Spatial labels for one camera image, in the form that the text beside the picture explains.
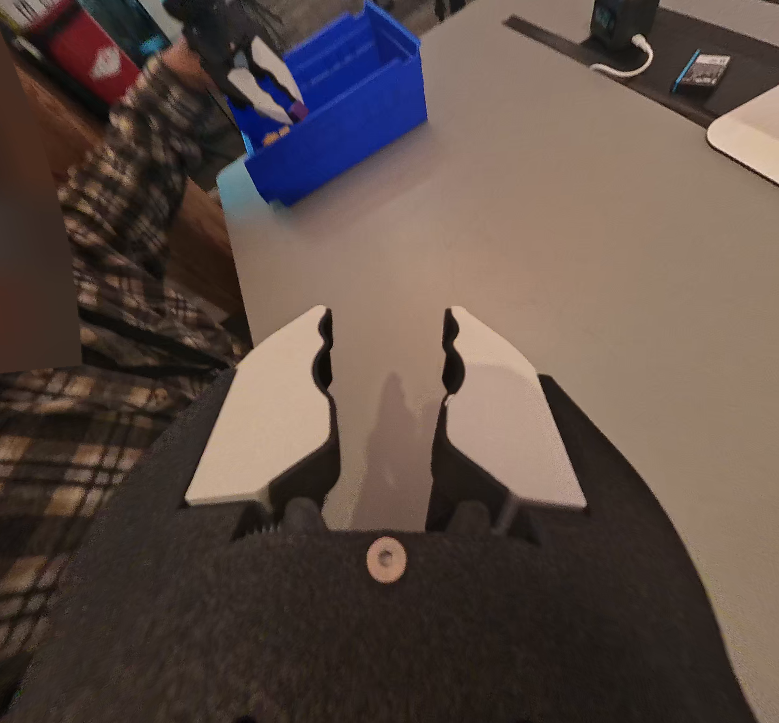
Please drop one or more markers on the person's left forearm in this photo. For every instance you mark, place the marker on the person's left forearm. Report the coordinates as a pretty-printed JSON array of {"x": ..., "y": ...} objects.
[{"x": 134, "y": 151}]

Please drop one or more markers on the black charger case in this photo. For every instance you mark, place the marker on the black charger case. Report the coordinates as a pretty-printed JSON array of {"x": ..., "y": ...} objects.
[{"x": 627, "y": 5}]

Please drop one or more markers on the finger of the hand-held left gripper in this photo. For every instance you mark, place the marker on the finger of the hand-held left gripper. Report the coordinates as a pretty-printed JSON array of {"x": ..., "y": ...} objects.
[
  {"x": 277, "y": 69},
  {"x": 255, "y": 96}
]

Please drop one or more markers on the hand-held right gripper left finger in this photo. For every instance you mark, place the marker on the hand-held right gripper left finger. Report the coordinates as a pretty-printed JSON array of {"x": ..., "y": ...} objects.
[{"x": 261, "y": 431}]

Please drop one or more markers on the red fire extinguisher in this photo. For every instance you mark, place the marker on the red fire extinguisher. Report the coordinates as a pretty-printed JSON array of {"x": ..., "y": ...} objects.
[{"x": 91, "y": 53}]

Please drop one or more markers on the purple cube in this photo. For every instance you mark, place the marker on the purple cube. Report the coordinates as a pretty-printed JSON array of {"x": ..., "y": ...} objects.
[{"x": 298, "y": 110}]

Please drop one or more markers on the white board stand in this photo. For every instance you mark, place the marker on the white board stand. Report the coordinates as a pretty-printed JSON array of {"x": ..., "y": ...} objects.
[{"x": 751, "y": 132}]

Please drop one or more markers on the person's left hand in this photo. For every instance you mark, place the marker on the person's left hand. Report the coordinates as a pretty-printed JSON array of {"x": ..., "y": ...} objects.
[{"x": 179, "y": 63}]

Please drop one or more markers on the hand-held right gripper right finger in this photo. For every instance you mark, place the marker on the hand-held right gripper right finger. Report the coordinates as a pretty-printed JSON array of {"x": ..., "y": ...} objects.
[{"x": 511, "y": 431}]

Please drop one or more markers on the blue plastic bin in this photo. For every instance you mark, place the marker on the blue plastic bin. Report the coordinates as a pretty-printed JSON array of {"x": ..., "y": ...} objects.
[{"x": 353, "y": 126}]

